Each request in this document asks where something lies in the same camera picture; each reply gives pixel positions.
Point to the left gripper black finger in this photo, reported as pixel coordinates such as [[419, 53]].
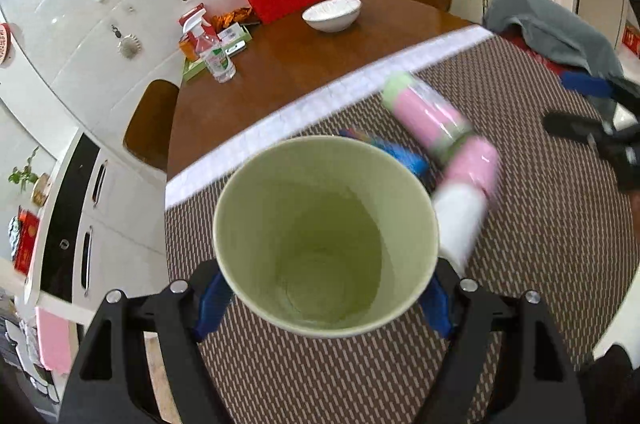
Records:
[[576, 128]]

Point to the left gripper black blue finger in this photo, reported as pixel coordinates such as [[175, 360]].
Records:
[[586, 85]]

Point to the light green paper cup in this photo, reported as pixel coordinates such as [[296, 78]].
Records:
[[325, 236]]

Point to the pink sleeved paper cup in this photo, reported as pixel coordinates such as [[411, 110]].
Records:
[[477, 163]]

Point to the white paper cup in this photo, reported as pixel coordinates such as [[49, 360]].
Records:
[[460, 210]]

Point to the pink green canister cup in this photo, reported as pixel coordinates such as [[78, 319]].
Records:
[[435, 123]]

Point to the black blue cup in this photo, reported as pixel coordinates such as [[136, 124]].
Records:
[[416, 163]]

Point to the grey jacket on chair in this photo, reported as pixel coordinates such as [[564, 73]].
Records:
[[556, 33]]

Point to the pink towel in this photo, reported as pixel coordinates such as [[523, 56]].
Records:
[[53, 335]]

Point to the brown polka dot tablecloth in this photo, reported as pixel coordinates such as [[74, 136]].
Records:
[[560, 226]]

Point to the white black sideboard cabinet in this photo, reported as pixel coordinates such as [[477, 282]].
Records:
[[101, 228]]

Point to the red box on sideboard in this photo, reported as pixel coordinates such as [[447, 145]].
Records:
[[23, 235]]

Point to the small potted green plant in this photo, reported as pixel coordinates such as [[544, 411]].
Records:
[[24, 176]]

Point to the brown wooden chair left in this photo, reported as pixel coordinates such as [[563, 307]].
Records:
[[147, 136]]

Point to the white ceramic bowl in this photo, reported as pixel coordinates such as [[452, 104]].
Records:
[[332, 16]]

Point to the hanging round brush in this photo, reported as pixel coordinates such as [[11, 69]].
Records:
[[128, 45]]

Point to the green tray with items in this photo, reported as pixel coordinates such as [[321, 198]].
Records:
[[234, 38]]

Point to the clear spray bottle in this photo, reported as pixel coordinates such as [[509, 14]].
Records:
[[210, 49]]

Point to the red round wall ornament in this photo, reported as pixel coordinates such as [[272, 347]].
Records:
[[5, 41]]

